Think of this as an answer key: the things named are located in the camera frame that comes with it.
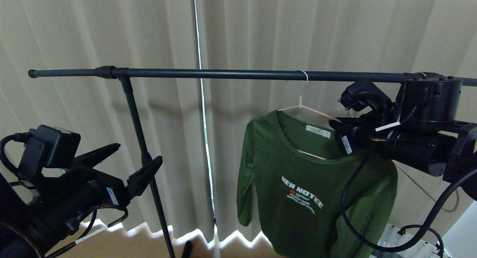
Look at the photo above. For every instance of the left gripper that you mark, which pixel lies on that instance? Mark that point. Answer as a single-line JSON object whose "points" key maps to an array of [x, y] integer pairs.
{"points": [[82, 198]]}

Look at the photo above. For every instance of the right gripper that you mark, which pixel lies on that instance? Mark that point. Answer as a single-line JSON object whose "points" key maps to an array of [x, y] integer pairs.
{"points": [[410, 150]]}

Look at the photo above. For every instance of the pink clothes hanger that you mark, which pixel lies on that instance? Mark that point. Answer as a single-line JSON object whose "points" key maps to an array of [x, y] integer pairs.
{"points": [[320, 113], [413, 181]]}

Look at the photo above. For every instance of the green printed shirt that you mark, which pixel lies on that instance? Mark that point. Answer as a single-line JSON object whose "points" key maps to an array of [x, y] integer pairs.
{"points": [[268, 157]]}

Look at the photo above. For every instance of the white laundry basket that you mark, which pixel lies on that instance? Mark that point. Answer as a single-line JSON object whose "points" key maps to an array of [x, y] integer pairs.
{"points": [[391, 235]]}

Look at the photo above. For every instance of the black clothes rack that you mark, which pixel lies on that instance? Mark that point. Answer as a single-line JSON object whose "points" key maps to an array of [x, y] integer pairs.
{"points": [[223, 74]]}

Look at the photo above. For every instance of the beige curtain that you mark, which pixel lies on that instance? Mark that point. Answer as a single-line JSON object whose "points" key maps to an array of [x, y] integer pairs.
{"points": [[93, 27]]}

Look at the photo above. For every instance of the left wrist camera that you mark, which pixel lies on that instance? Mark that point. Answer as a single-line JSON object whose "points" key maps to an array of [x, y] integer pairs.
{"points": [[52, 146]]}

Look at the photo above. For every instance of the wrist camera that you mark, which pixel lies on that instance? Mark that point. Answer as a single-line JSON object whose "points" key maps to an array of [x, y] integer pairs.
{"points": [[361, 96], [52, 146]]}

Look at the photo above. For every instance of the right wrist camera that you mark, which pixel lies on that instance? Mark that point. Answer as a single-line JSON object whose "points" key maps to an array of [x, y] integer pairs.
{"points": [[361, 96]]}

